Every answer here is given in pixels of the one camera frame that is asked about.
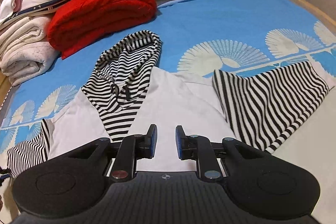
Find striped white hooded garment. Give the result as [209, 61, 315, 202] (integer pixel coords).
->
[7, 30, 333, 177]

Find wooden bed frame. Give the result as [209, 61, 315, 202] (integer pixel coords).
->
[290, 0, 336, 34]

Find beige folded quilt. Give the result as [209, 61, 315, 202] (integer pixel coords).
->
[1, 15, 59, 86]

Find red folded blanket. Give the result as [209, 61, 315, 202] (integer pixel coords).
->
[47, 0, 157, 59]

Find blue white patterned bedsheet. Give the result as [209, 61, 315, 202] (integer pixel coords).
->
[0, 0, 336, 224]

